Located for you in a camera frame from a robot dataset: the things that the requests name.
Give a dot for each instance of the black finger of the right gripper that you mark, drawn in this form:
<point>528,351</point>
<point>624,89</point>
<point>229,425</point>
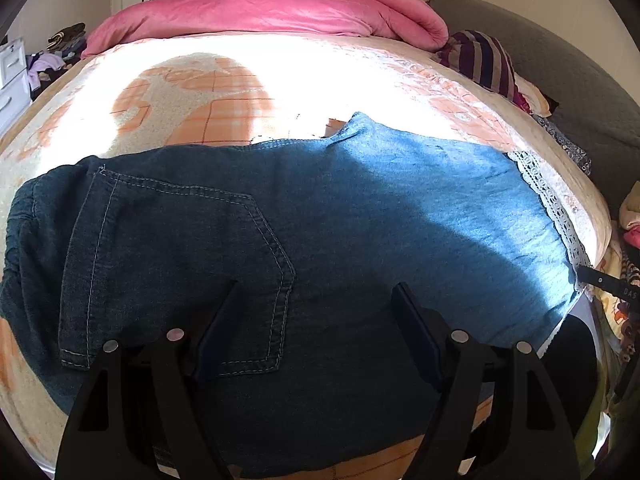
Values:
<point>614,286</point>

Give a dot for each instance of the white drawer cabinet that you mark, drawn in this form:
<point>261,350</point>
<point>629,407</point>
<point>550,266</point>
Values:
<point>15,88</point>

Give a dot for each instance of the maroon striped pillow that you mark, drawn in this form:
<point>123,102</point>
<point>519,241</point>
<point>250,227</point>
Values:
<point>485,61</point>

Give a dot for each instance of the clothes pile beside cabinet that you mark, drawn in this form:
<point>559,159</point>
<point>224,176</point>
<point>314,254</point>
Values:
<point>63,51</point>

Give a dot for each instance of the pink quilt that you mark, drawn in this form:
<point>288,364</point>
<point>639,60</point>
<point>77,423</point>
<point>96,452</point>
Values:
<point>410,21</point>

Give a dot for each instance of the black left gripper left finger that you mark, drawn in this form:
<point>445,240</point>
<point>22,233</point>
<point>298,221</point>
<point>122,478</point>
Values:
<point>135,415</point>

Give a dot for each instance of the pile of colourful clothes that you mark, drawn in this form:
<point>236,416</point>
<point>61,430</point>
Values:
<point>619,332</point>

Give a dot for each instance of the dark grey padded headboard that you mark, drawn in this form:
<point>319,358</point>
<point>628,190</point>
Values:
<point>594,111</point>

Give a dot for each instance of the blue denim pants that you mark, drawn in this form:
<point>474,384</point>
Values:
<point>316,233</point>

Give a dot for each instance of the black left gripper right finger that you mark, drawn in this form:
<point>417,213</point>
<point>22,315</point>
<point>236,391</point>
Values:
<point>497,416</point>

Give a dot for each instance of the orange cream patterned bed blanket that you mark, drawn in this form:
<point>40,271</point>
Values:
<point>238,89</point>

